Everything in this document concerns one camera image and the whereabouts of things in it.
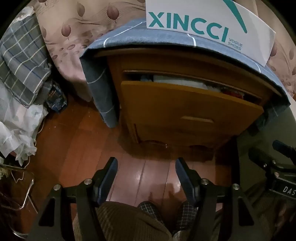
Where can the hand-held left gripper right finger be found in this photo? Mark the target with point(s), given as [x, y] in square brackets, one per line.
[185, 178]

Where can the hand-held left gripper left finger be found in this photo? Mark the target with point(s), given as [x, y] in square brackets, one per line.
[108, 178]

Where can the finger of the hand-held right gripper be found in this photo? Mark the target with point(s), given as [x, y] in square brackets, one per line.
[261, 158]
[283, 149]

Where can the red underwear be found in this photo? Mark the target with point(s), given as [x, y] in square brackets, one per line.
[233, 93]

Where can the white ribbed underwear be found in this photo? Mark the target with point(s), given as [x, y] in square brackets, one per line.
[175, 81]

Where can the dark green cloth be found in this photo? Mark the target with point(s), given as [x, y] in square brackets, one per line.
[259, 134]

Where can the dark plaid slipper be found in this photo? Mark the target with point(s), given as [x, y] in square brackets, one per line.
[185, 215]
[148, 209]

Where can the blue plastic packet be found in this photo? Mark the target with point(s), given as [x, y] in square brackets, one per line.
[55, 97]

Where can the wooden nightstand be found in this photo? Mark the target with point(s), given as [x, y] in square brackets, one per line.
[185, 61]

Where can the grey plaid quilt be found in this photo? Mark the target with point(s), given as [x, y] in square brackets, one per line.
[23, 60]

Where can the floral beige bedsheet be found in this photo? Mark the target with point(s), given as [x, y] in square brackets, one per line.
[81, 34]

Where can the blue checked cloth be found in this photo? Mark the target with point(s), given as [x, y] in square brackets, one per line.
[138, 30]

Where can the white shoe box teal print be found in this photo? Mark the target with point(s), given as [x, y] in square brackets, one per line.
[196, 14]

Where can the white cloth bundle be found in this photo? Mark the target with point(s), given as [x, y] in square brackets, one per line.
[23, 14]

